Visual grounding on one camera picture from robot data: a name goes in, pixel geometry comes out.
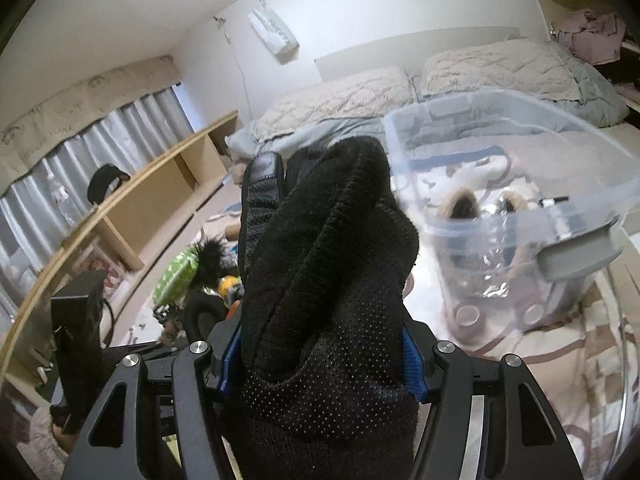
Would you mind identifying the black knit fabric garment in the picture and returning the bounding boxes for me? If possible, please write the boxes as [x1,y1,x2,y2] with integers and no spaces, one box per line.
[220,136,419,479]

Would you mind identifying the black stand device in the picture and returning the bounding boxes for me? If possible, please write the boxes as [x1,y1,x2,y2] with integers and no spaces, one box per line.
[50,270,107,434]

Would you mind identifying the green patterned pouch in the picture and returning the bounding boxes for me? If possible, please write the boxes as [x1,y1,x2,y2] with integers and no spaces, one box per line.
[153,245,198,308]

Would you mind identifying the black fur pompom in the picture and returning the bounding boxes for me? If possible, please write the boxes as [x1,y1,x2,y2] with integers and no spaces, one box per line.
[190,237,239,289]

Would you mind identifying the wooden low shelf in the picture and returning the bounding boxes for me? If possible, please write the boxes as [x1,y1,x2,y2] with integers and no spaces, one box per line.
[1,110,239,376]

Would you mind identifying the clear plastic storage bin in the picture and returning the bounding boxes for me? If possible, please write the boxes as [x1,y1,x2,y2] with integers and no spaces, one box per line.
[383,89,639,344]

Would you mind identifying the grey curtain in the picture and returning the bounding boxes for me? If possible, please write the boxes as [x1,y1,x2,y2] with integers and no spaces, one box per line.
[1,87,193,333]

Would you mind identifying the beige quilted pillow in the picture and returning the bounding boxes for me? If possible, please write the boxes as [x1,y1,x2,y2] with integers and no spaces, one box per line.
[250,66,414,142]

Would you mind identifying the white hanging bag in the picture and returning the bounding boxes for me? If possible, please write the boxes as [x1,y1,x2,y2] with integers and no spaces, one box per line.
[247,4,298,56]

